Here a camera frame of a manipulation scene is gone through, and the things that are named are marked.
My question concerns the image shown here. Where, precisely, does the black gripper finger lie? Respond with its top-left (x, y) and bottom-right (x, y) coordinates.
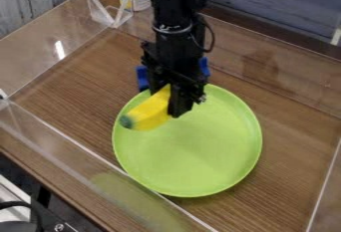
top-left (168, 85), bottom-right (206, 118)
top-left (147, 70), bottom-right (170, 95)

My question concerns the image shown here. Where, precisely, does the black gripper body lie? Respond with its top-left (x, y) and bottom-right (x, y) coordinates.
top-left (140, 26), bottom-right (210, 95)

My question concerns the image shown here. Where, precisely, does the yellow toy banana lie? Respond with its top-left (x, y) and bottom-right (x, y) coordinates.
top-left (119, 85), bottom-right (171, 130)

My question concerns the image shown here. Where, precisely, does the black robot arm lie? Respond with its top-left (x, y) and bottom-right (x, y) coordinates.
top-left (142, 0), bottom-right (211, 117)

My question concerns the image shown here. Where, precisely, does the green round plate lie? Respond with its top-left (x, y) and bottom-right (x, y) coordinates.
top-left (112, 85), bottom-right (263, 197)

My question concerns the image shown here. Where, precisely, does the blue foam block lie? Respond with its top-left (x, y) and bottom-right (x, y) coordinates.
top-left (136, 57), bottom-right (210, 92)

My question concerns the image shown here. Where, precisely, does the clear acrylic enclosure wall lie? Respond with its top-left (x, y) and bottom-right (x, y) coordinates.
top-left (0, 0), bottom-right (341, 232)

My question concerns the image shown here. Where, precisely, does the black cable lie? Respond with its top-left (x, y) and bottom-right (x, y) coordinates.
top-left (0, 200), bottom-right (44, 232)
top-left (190, 13), bottom-right (216, 54)

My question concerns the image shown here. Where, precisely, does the clear acrylic corner bracket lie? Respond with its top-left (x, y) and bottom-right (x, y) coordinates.
top-left (87, 0), bottom-right (134, 29)

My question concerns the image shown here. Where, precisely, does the black cable bottom left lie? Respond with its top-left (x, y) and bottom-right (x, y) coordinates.
top-left (0, 200), bottom-right (44, 232)

